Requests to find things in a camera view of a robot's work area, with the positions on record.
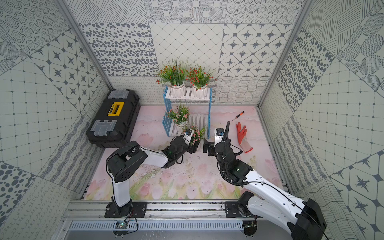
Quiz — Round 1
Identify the pink flower pot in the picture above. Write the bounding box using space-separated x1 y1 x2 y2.
188 126 206 153
167 103 190 130

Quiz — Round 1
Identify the red flower pot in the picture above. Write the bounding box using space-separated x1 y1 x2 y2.
187 64 217 99
156 58 187 98

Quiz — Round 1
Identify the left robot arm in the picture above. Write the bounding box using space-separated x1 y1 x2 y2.
106 135 194 209

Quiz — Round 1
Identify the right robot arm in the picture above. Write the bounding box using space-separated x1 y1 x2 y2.
203 140 327 240

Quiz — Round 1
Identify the blue white wooden rack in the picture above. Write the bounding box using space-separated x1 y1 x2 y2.
162 86 212 139

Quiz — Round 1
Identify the orange black screwdriver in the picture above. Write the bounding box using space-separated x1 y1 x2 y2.
231 111 245 122

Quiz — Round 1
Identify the black plastic toolbox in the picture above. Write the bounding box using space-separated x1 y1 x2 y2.
86 89 141 149

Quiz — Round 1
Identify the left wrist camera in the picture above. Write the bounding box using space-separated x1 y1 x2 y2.
183 129 194 145

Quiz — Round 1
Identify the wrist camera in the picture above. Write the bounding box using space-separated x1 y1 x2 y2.
183 129 194 145
215 128 225 146

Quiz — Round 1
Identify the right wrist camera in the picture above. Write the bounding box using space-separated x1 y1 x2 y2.
215 128 225 146

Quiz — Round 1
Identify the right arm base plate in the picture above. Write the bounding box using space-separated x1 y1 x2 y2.
222 201 259 218

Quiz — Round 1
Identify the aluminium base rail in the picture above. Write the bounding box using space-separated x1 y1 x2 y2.
61 199 310 221

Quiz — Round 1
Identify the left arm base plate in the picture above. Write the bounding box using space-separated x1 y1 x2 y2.
105 202 148 218

